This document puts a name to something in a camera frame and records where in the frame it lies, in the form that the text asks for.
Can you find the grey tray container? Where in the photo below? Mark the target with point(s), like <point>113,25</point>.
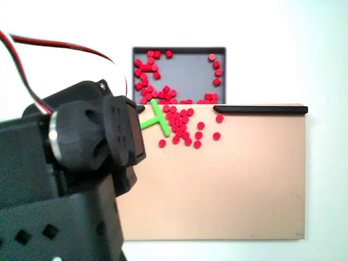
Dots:
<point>190,76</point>

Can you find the beige flat board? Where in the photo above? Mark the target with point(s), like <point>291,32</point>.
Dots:
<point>217,190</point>

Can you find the black guide rail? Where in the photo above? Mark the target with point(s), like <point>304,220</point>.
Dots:
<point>261,110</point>
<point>140,108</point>

